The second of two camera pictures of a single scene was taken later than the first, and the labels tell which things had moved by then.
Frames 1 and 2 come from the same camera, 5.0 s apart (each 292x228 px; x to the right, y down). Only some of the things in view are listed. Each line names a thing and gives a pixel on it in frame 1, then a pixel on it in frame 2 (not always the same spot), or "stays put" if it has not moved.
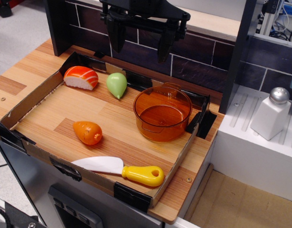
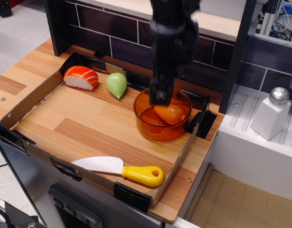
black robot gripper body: x=156 y=14 to x=175 y=24
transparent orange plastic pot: x=162 y=112 stays put
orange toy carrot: x=89 y=132 to x=170 y=114
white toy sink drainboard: x=271 y=165 stays put
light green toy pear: x=116 y=83 stays put
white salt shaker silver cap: x=271 y=113 stays put
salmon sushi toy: x=81 y=77 stays put
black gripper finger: x=116 y=22 to x=161 y=90
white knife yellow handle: x=146 y=175 stays put
